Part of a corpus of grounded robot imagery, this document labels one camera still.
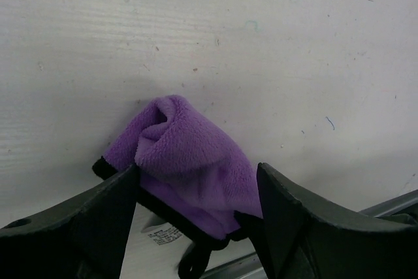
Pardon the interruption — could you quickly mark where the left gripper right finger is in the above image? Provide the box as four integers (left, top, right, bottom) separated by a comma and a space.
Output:
257, 163, 417, 278

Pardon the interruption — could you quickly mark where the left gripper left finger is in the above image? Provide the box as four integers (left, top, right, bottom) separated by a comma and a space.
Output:
1, 166, 139, 278

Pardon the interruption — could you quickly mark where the purple and grey towel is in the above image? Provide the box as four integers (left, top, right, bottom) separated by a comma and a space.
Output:
92, 95, 263, 278

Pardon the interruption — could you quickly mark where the aluminium mounting rail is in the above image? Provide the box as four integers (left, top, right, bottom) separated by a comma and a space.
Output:
202, 190, 417, 278

